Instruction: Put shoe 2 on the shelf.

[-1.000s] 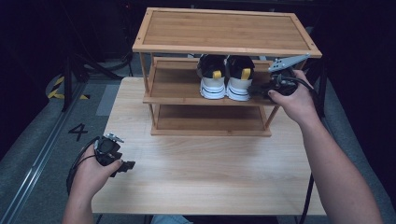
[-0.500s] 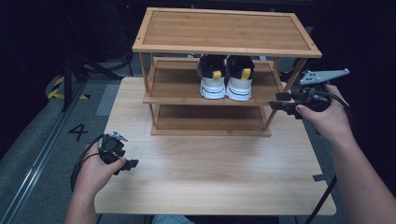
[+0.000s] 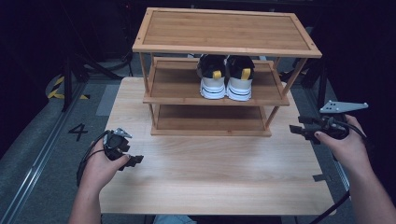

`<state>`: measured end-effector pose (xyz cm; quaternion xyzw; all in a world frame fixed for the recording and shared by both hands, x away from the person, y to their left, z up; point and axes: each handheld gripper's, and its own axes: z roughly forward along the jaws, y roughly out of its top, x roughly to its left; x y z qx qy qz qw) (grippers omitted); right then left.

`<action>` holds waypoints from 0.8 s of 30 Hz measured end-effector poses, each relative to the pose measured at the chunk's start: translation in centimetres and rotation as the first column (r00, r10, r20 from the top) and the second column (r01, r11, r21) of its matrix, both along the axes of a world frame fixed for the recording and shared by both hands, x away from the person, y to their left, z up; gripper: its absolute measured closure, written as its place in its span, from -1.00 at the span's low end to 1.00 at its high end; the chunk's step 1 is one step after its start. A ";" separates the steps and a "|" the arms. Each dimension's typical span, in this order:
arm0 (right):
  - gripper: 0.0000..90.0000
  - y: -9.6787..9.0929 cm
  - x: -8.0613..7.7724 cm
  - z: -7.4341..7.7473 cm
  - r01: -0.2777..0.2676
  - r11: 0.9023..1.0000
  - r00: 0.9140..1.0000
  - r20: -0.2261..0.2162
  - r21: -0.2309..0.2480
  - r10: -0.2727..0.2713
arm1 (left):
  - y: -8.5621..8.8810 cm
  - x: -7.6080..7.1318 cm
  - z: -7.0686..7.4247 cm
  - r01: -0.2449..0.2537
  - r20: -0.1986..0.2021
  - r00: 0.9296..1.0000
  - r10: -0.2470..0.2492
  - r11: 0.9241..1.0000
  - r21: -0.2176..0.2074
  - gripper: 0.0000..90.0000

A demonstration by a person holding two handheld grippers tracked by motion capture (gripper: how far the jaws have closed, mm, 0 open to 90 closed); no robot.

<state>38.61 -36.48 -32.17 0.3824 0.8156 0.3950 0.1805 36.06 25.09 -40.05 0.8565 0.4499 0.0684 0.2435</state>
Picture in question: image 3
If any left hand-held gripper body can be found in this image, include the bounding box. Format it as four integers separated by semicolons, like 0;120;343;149
102;127;134;162

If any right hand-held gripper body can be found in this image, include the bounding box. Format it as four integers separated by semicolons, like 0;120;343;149
310;99;370;141

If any navy and white sneaker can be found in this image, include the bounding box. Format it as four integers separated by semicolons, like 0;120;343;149
225;55;256;103
195;54;228;101

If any wooden shoe rack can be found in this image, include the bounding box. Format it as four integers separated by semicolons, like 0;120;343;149
132;7;323;138

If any person's left hand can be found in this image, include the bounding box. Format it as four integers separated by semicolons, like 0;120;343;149
78;139;132;196

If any person's right hand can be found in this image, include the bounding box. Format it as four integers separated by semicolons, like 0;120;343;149
313;114;375;175

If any black metal stand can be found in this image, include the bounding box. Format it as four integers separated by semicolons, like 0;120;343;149
60;50;123;113

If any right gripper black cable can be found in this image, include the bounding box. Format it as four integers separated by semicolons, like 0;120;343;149
307;116;369;224

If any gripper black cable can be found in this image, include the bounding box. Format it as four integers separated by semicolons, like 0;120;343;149
76;130;110;189
307;116;369;224

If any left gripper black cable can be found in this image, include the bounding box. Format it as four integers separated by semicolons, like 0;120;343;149
76;130;110;189

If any black floor cable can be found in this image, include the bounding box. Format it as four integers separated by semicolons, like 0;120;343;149
104;51;134;72

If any metal floor rail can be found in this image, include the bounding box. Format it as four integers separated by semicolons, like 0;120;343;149
0;83;88;224

